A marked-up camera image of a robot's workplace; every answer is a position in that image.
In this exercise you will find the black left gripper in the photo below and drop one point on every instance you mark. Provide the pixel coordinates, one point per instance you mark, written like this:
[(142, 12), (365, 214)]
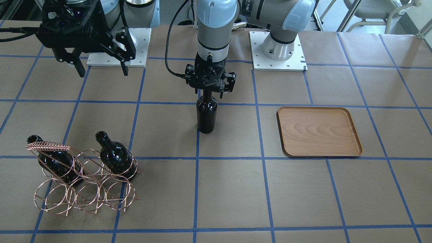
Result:
[(230, 82)]

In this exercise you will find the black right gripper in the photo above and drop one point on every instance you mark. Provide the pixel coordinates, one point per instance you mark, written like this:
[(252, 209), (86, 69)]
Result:
[(101, 21)]

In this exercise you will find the dark wine bottle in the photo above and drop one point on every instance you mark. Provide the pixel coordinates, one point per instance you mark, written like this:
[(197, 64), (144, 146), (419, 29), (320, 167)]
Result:
[(206, 110), (61, 162), (116, 157)]

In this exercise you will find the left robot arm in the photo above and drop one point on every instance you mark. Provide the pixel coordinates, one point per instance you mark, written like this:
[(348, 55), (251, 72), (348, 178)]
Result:
[(284, 19)]

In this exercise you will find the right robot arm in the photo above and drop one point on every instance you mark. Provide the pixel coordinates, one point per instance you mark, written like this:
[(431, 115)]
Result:
[(129, 14)]

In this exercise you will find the wooden tray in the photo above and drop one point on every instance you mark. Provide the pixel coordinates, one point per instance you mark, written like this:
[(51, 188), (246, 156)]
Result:
[(318, 132)]

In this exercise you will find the white chair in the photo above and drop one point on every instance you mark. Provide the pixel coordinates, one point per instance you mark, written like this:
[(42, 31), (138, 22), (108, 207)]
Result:
[(374, 12)]

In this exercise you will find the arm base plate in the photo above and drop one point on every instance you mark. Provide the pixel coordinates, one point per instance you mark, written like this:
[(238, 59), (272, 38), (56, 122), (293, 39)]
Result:
[(141, 38), (293, 64)]

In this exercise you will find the copper wire wine basket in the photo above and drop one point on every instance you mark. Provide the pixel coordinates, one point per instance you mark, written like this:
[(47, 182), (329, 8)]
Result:
[(95, 186)]

